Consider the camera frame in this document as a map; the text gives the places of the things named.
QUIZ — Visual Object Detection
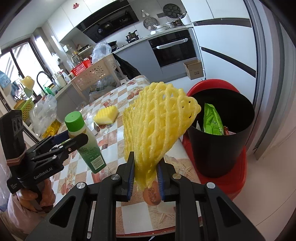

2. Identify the cardboard box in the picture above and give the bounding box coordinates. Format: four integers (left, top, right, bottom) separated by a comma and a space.
183, 59, 204, 80

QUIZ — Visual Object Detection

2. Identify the green lotion bottle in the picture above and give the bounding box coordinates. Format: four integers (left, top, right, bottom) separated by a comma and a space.
64, 111, 106, 174

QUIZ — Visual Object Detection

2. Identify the black kitchen faucet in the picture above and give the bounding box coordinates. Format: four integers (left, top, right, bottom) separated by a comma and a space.
36, 71, 55, 96

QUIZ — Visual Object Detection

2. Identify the yellow foam fruit net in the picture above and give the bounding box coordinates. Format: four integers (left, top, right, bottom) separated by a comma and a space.
123, 82, 201, 191

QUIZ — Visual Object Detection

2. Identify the green snack bag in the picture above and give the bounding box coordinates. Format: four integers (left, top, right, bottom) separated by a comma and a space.
203, 103, 224, 136

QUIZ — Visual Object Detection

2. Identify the red plastic basket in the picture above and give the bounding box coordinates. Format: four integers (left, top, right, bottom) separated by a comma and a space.
71, 59, 91, 76

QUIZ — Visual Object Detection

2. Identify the yellow wavy sponge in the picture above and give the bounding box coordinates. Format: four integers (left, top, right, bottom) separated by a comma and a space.
93, 106, 118, 125

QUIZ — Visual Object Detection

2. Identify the beige perforated storage cart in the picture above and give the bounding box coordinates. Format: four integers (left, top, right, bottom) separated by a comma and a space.
71, 54, 123, 102

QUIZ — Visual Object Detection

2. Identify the red plastic stool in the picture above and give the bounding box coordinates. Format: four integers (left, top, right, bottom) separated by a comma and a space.
182, 79, 254, 199

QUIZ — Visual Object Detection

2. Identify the cooking pot on stove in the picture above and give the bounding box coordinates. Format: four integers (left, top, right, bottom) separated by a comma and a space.
126, 30, 139, 43

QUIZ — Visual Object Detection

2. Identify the black range hood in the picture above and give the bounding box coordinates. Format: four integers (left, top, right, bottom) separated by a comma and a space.
76, 1, 139, 43

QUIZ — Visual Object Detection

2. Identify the black built-in oven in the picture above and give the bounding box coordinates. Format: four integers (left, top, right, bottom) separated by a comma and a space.
149, 29, 197, 68

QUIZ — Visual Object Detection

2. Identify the clear plastic bag on cart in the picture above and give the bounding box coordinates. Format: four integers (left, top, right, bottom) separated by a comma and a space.
91, 43, 111, 64

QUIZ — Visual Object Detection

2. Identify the black trash bin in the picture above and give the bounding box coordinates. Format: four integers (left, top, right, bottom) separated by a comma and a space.
188, 88, 255, 178

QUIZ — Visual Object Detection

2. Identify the black phone on mount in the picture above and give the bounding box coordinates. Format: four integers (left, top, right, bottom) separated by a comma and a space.
1, 110, 27, 167

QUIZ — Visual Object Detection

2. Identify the white refrigerator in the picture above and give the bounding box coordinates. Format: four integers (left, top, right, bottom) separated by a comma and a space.
182, 1, 257, 101

